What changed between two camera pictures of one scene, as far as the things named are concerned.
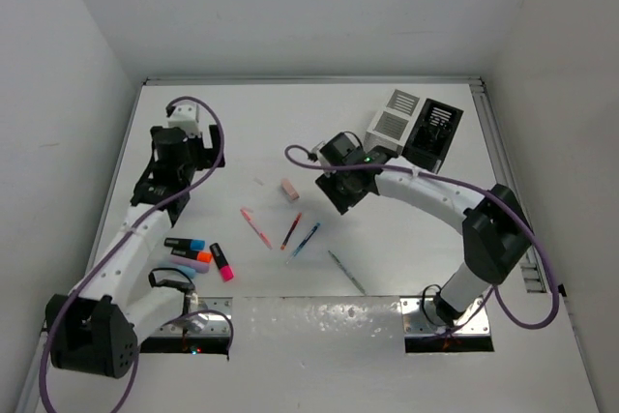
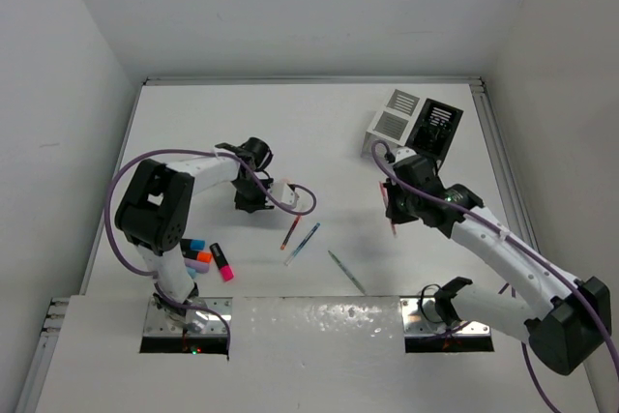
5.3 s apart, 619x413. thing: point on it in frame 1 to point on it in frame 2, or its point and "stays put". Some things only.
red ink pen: x=290 y=232 stays put
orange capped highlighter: x=200 y=256 stays put
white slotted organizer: x=390 y=127 stays put
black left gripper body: x=197 y=159 to x=248 y=194
